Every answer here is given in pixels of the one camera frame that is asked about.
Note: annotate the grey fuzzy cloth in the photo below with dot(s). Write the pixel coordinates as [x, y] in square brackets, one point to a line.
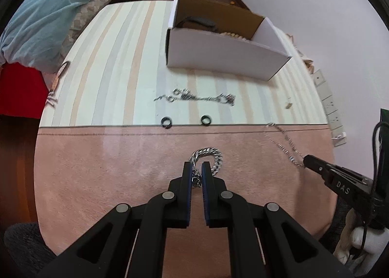
[335, 223]
[25, 246]

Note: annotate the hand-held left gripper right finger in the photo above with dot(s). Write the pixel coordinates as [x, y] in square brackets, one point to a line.
[206, 174]

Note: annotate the light blue duvet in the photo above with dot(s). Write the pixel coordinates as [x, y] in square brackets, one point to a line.
[51, 7]

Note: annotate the white power strip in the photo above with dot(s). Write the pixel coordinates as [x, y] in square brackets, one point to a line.
[329, 104]

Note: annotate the black wristband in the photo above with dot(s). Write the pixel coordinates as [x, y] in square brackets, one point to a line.
[199, 22]

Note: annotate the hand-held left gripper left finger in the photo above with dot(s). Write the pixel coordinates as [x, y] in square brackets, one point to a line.
[187, 174]

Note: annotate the striped tablecloth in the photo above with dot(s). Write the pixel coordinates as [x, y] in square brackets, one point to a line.
[121, 68]

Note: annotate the small brown trinket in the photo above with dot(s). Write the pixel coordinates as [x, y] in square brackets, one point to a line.
[288, 104]

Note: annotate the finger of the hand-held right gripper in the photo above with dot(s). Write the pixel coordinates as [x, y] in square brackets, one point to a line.
[343, 188]
[352, 173]

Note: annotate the white cardboard box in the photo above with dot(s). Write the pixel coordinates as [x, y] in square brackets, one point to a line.
[225, 50]

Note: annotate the pink cloth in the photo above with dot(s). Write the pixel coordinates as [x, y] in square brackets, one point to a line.
[106, 174]

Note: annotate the person's right hand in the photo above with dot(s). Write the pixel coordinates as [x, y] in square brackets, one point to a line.
[364, 249]

